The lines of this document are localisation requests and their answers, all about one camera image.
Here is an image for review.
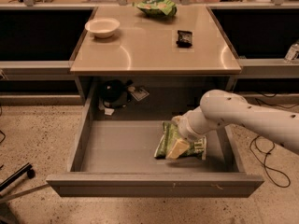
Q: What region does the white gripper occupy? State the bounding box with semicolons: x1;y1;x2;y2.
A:
166;107;218;160

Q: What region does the green jalapeno chip bag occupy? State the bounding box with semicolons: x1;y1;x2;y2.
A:
154;121;206;160

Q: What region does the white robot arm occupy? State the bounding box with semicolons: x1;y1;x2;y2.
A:
171;90;299;154

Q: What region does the grey open top drawer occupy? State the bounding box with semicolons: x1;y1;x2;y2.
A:
46;83;264;199

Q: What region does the black device under counter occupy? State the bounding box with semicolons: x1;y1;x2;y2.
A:
99;79;133;109

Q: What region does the green chip bag on counter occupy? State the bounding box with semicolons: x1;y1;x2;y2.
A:
134;0;177;18

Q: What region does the white tag with marker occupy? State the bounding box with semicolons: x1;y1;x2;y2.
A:
128;86;150;101

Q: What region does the small black snack packet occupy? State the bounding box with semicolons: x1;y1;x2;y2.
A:
177;30;192;48

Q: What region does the white bowl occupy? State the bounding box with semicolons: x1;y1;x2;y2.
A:
85;18;120;38

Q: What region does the clear plastic water bottle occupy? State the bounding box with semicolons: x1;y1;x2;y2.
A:
284;40;299;63

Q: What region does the black chair base leg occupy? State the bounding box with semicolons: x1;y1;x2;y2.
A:
0;163;36;191

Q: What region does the black cable on floor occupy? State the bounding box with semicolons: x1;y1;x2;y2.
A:
249;91;292;189

